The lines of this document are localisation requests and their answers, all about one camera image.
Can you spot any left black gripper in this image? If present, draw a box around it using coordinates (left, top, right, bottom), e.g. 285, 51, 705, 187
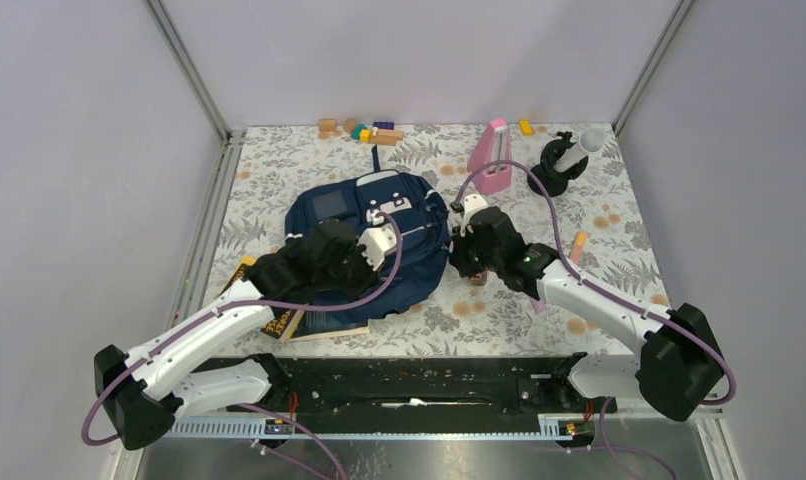
317, 239, 387, 305

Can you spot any yellow black treehouse book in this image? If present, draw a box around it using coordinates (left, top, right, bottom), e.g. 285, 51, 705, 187
220, 256, 304, 342

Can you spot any navy blue student backpack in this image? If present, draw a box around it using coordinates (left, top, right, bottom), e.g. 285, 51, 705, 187
284, 149, 450, 325

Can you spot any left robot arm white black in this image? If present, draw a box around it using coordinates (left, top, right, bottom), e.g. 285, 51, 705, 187
81, 213, 402, 451

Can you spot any dark blue paperback book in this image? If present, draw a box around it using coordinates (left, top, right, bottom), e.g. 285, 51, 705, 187
281, 312, 370, 343

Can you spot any orange pink highlighter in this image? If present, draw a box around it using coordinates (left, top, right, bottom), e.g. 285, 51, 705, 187
569, 231, 588, 265

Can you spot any floral patterned table mat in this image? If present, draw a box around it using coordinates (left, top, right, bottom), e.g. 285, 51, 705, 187
205, 123, 669, 357

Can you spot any pink metronome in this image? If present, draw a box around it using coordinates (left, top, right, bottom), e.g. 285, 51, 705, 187
467, 118, 512, 195

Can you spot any black stand with white tube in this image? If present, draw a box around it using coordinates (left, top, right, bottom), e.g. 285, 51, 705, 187
527, 128, 607, 197

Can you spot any teal wooden block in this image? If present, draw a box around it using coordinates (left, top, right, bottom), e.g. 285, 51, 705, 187
350, 124, 370, 140

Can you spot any tan wooden cube block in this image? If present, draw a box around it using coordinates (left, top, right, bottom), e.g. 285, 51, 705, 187
318, 118, 338, 133

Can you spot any long tan wooden block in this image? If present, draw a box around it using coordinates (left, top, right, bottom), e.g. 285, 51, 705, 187
367, 129, 405, 146

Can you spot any round tan wooden block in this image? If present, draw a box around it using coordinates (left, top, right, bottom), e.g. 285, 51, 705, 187
343, 118, 358, 134

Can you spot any purple wooden block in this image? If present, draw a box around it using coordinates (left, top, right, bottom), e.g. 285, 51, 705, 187
372, 121, 395, 130

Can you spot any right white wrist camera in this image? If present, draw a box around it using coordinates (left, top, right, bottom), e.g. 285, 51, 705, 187
451, 194, 488, 230

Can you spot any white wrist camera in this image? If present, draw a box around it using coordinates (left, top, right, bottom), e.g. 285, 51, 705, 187
451, 194, 488, 230
357, 225, 397, 271

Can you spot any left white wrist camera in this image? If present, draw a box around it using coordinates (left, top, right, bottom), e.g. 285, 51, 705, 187
357, 225, 397, 271

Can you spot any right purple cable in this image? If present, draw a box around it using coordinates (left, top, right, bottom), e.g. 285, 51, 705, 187
454, 160, 738, 407

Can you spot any purple cable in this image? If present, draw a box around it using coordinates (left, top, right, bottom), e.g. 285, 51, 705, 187
454, 160, 738, 407
80, 210, 404, 447

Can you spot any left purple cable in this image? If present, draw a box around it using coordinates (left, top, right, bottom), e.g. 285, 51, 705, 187
80, 210, 404, 447

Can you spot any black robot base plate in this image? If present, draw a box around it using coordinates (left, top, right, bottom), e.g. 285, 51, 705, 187
252, 354, 604, 425

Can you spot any slotted grey cable duct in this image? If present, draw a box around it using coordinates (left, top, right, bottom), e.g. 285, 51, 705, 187
164, 412, 574, 441

